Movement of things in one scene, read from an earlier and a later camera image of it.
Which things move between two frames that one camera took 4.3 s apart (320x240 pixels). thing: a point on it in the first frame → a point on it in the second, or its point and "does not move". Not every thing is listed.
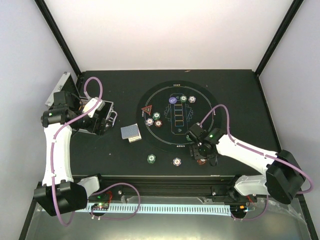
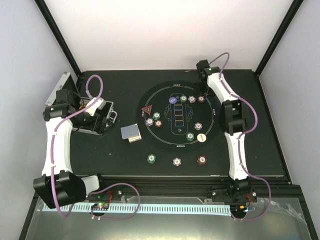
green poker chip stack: [151, 158] does not move
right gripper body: [201, 153] → [203, 89]
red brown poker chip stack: [201, 161] does not move
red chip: [158, 123] does not move
